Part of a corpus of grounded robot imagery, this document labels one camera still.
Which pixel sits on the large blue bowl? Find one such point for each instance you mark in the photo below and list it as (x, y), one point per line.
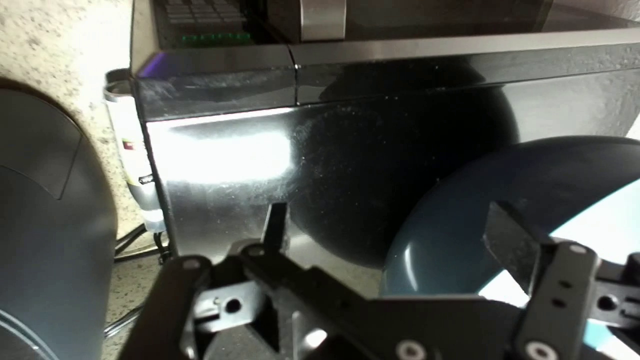
(481, 221)

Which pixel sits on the black steel microwave oven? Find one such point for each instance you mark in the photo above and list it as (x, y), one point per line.
(373, 120)

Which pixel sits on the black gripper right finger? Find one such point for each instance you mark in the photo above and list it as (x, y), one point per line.
(562, 293)

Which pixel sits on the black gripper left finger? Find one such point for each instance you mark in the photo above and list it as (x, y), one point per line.
(177, 301)

